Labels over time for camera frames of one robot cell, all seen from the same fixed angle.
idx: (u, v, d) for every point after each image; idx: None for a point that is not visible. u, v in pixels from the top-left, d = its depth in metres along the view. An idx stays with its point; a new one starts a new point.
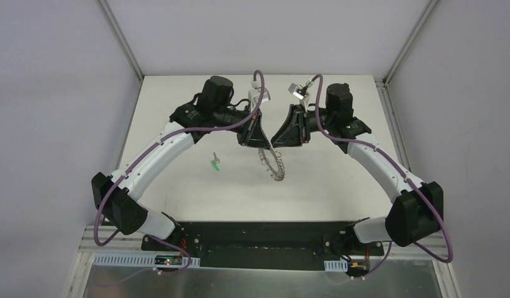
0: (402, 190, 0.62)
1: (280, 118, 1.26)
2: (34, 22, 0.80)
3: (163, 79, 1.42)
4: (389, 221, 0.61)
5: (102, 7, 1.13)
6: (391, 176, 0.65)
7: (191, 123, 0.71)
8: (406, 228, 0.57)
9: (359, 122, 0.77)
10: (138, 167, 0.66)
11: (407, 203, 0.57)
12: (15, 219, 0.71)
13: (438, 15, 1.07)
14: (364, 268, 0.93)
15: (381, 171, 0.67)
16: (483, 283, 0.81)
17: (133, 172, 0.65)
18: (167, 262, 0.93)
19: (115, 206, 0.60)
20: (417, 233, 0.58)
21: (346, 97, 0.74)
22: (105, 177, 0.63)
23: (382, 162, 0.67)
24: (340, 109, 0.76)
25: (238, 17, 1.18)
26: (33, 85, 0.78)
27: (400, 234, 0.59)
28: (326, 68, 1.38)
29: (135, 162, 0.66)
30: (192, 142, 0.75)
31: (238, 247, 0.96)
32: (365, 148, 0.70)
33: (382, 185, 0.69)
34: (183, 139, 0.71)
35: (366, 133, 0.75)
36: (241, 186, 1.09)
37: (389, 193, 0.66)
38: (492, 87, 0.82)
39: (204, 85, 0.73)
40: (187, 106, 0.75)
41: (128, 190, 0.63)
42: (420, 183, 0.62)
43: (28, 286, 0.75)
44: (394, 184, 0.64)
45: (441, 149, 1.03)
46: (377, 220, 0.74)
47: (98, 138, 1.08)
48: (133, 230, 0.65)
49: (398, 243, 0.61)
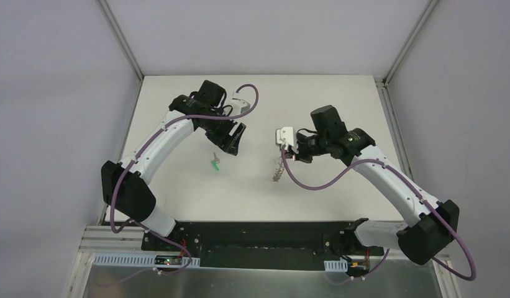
0: (420, 215, 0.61)
1: (280, 118, 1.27)
2: (34, 22, 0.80)
3: (162, 79, 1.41)
4: (403, 241, 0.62)
5: (102, 7, 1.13)
6: (407, 197, 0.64)
7: (189, 109, 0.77)
8: (424, 249, 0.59)
9: (361, 132, 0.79)
10: (146, 151, 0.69)
11: (427, 228, 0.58)
12: (16, 218, 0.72)
13: (438, 16, 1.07)
14: (364, 268, 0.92)
15: (396, 194, 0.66)
16: (484, 284, 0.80)
17: (142, 158, 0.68)
18: (167, 262, 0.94)
19: (128, 191, 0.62)
20: (433, 252, 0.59)
21: (330, 112, 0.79)
22: (115, 165, 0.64)
23: (395, 182, 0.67)
24: (331, 125, 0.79)
25: (236, 17, 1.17)
26: (34, 85, 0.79)
27: (416, 253, 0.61)
28: (326, 68, 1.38)
29: (142, 147, 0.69)
30: (192, 128, 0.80)
31: (238, 247, 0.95)
32: (373, 166, 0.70)
33: (396, 205, 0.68)
34: (186, 125, 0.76)
35: (371, 144, 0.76)
36: (241, 187, 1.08)
37: (405, 215, 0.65)
38: (492, 87, 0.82)
39: (202, 84, 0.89)
40: (184, 97, 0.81)
41: (140, 174, 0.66)
42: (436, 204, 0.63)
43: (27, 286, 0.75)
44: (410, 207, 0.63)
45: (440, 149, 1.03)
46: (382, 231, 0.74)
47: (97, 138, 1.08)
48: (143, 217, 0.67)
49: (415, 261, 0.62)
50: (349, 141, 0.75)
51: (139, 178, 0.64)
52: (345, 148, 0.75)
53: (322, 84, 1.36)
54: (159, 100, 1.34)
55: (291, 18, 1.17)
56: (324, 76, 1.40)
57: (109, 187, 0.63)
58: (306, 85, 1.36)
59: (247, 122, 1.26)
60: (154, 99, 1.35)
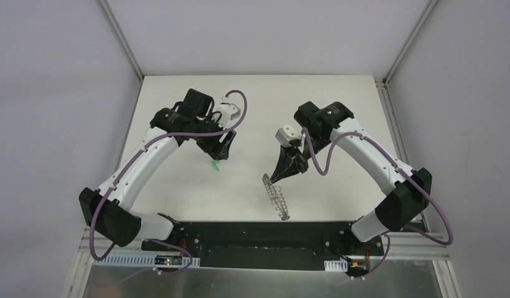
0: (396, 182, 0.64)
1: (281, 118, 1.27)
2: (34, 22, 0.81)
3: (162, 80, 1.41)
4: (382, 212, 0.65)
5: (102, 7, 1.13)
6: (383, 167, 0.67)
7: (171, 126, 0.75)
8: (400, 215, 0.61)
9: (340, 105, 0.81)
10: (125, 177, 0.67)
11: (400, 194, 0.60)
12: (16, 218, 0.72)
13: (438, 16, 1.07)
14: (364, 268, 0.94)
15: (373, 163, 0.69)
16: (484, 284, 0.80)
17: (121, 183, 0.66)
18: (167, 262, 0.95)
19: (107, 217, 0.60)
20: (409, 218, 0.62)
21: (305, 105, 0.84)
22: (93, 192, 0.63)
23: (374, 154, 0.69)
24: (309, 113, 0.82)
25: (237, 17, 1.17)
26: (35, 85, 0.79)
27: (394, 221, 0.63)
28: (326, 68, 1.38)
29: (120, 172, 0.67)
30: (176, 144, 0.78)
31: (238, 247, 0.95)
32: (351, 138, 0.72)
33: (373, 176, 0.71)
34: (168, 143, 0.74)
35: (349, 117, 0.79)
36: (241, 187, 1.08)
37: (382, 183, 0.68)
38: (492, 87, 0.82)
39: (187, 95, 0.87)
40: (166, 110, 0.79)
41: (118, 202, 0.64)
42: (410, 172, 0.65)
43: (27, 287, 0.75)
44: (386, 176, 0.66)
45: (441, 149, 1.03)
46: (370, 219, 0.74)
47: (97, 138, 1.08)
48: (128, 241, 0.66)
49: (393, 229, 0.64)
50: (327, 114, 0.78)
51: (118, 206, 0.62)
52: (324, 122, 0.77)
53: (322, 84, 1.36)
54: (158, 100, 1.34)
55: (289, 18, 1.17)
56: (325, 76, 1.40)
57: (90, 213, 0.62)
58: (306, 85, 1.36)
59: (247, 121, 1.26)
60: (153, 99, 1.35)
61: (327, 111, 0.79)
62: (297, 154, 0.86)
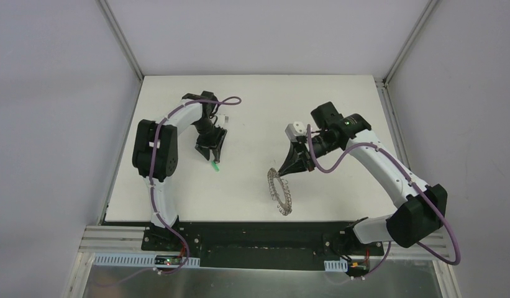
0: (408, 195, 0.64)
1: (281, 118, 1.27)
2: (33, 22, 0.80)
3: (162, 79, 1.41)
4: (393, 225, 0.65)
5: (102, 7, 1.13)
6: (396, 179, 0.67)
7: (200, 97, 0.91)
8: (411, 231, 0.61)
9: (358, 117, 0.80)
10: (174, 115, 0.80)
11: (413, 209, 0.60)
12: (16, 218, 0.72)
13: (438, 16, 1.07)
14: (364, 268, 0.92)
15: (385, 174, 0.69)
16: (484, 283, 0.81)
17: (171, 119, 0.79)
18: (167, 262, 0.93)
19: (164, 139, 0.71)
20: (420, 235, 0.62)
21: (326, 106, 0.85)
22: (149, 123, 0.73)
23: (389, 167, 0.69)
24: (328, 117, 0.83)
25: (237, 17, 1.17)
26: (33, 85, 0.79)
27: (404, 235, 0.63)
28: (325, 68, 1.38)
29: (171, 112, 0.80)
30: (199, 116, 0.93)
31: (238, 247, 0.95)
32: (366, 148, 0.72)
33: (386, 188, 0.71)
34: (200, 107, 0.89)
35: (366, 129, 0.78)
36: (241, 186, 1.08)
37: (394, 195, 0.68)
38: (492, 87, 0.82)
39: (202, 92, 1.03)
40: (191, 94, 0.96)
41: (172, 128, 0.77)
42: (425, 187, 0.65)
43: (26, 287, 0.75)
44: (398, 188, 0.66)
45: (440, 148, 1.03)
46: (373, 221, 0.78)
47: (97, 138, 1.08)
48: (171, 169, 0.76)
49: (403, 243, 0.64)
50: (345, 125, 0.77)
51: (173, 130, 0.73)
52: (341, 131, 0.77)
53: (322, 84, 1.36)
54: (158, 100, 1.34)
55: (289, 18, 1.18)
56: (324, 76, 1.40)
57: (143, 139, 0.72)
58: (305, 85, 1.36)
59: (248, 121, 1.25)
60: (153, 99, 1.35)
61: (345, 121, 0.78)
62: (304, 150, 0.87)
